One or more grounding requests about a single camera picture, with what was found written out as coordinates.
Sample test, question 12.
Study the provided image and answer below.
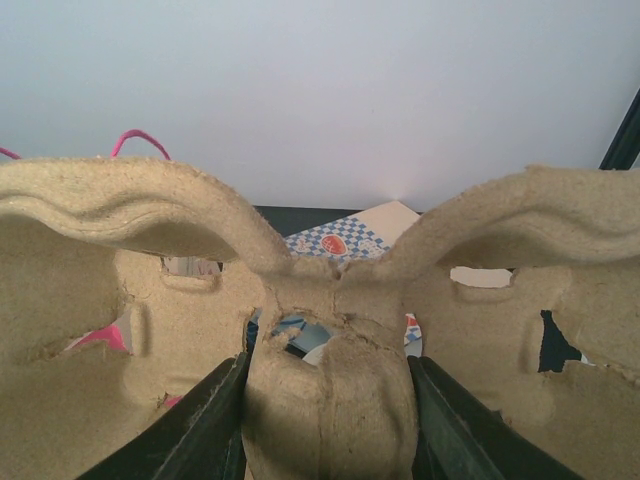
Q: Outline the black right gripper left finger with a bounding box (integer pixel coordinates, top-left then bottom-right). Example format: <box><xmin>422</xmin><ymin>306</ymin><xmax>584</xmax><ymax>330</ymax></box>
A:
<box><xmin>79</xmin><ymin>352</ymin><xmax>251</xmax><ymax>480</ymax></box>

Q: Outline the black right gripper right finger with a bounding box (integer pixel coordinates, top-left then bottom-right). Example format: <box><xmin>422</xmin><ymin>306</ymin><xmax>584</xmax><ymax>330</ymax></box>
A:
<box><xmin>408</xmin><ymin>356</ymin><xmax>580</xmax><ymax>480</ymax></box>

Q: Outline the cream pink Cakes paper bag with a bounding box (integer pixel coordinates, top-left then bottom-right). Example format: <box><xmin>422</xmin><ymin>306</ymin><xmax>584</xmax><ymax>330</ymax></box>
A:
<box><xmin>0</xmin><ymin>129</ymin><xmax>216</xmax><ymax>411</ymax></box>

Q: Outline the brown pulp cup carrier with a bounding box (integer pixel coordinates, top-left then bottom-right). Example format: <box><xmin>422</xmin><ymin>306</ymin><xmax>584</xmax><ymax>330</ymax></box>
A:
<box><xmin>1</xmin><ymin>157</ymin><xmax>639</xmax><ymax>479</ymax></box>

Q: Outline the light blue paper bag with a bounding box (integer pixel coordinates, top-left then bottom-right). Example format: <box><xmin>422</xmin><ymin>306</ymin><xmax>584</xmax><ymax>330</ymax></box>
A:
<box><xmin>245</xmin><ymin>309</ymin><xmax>332</xmax><ymax>358</ymax></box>

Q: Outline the blue checkered bakery paper bag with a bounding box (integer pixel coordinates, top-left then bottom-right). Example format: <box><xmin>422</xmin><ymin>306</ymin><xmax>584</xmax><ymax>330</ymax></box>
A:
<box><xmin>285</xmin><ymin>201</ymin><xmax>419</xmax><ymax>264</ymax></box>

